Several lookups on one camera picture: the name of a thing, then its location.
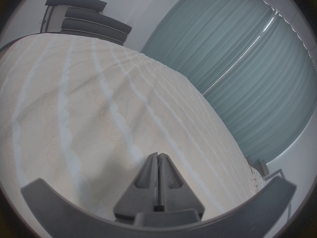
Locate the bed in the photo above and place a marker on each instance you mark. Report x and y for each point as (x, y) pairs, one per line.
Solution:
(86, 108)

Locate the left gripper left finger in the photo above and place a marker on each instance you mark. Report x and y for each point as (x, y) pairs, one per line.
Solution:
(138, 197)

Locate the black chest of drawers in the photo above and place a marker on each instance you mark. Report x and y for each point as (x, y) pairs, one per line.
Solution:
(99, 21)

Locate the grey bedside table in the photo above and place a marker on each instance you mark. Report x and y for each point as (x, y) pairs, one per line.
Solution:
(262, 167)

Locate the blue-green curtain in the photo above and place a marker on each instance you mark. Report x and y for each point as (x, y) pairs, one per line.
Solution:
(198, 33)
(260, 95)

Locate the white printed pillow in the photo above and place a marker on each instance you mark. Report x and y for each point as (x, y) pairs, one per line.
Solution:
(260, 180)

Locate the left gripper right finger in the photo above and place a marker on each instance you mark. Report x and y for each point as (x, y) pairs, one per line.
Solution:
(178, 197)

